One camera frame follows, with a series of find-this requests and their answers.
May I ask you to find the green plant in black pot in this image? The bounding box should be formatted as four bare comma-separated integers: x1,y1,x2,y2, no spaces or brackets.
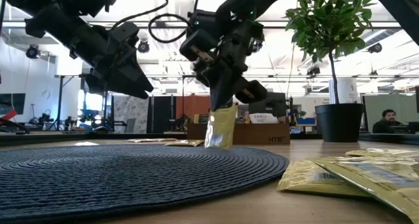
283,0,376,143

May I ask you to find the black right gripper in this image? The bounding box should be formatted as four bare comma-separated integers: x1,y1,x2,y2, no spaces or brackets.
179,9,268,112

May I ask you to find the orange partition panel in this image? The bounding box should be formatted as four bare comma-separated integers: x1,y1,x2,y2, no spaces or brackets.
175,95,212,123

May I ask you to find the black background robot rig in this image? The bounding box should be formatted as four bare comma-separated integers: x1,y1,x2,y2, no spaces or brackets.
27,108,111,132

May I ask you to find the white orange Tazo tea packet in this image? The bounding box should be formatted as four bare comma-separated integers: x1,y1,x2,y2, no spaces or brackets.
249,112,280,124

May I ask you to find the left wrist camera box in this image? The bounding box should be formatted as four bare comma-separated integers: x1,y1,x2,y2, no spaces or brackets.
106,22,141,51

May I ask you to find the round dark woven placemat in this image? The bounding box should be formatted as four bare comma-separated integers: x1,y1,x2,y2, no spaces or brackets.
0,143,291,222

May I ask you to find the white patterned curtain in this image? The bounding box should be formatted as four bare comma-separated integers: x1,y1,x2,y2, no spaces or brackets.
113,95,151,134

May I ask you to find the grey-green partition panel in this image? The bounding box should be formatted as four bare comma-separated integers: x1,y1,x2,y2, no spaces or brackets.
363,93,419,134

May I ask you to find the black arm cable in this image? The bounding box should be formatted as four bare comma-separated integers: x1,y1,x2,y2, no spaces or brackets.
147,0,206,44
111,0,170,30

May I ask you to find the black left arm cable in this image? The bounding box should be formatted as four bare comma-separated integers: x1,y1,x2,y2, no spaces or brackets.
111,0,170,30

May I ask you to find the black aluminium table frame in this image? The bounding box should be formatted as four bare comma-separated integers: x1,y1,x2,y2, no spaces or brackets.
0,131,419,146

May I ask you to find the dark wall screen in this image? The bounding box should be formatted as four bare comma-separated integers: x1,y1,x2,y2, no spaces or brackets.
0,92,26,115

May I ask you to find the person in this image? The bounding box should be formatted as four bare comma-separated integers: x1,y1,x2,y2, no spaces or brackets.
372,109,407,134

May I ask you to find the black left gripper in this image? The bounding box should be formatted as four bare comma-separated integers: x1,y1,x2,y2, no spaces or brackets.
69,24,155,100

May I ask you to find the white round pillar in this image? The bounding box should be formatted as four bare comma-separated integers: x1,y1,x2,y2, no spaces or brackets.
328,77,359,105

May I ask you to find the black computer monitor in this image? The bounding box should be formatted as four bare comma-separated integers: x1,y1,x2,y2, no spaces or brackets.
261,91,289,119

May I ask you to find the wooden tea organizer box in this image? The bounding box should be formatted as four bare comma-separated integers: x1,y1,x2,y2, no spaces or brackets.
187,122,291,145

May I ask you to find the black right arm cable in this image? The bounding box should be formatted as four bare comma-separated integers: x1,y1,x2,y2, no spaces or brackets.
147,0,206,44

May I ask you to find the black partition panel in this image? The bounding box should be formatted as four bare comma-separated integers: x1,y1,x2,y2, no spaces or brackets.
152,95,177,134

